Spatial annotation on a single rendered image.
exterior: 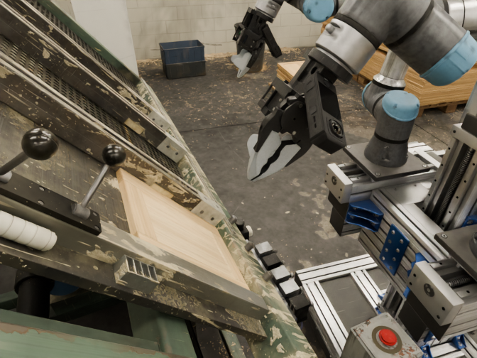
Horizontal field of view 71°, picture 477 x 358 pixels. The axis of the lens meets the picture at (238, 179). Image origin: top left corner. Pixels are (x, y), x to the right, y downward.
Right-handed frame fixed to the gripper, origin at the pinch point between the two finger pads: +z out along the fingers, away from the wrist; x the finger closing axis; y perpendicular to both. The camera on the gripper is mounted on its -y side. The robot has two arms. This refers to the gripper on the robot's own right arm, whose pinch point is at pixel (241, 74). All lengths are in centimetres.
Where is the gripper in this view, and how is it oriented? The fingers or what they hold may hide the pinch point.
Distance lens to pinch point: 120.4
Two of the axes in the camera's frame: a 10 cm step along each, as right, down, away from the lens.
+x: 2.7, 5.7, -7.8
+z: -4.4, 7.9, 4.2
